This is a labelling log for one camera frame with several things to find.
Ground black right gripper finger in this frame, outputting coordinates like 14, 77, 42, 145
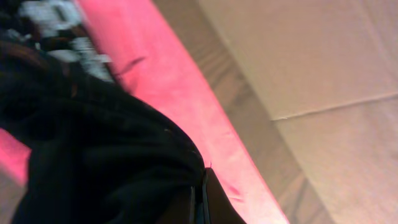
189, 168, 246, 224

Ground plain black t-shirt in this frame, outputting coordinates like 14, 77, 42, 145
1, 41, 205, 223

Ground red garment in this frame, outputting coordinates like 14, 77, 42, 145
1, 1, 287, 223

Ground brown cardboard box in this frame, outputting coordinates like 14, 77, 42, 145
200, 0, 397, 223

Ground black patterned jersey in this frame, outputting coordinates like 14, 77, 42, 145
1, 0, 115, 83

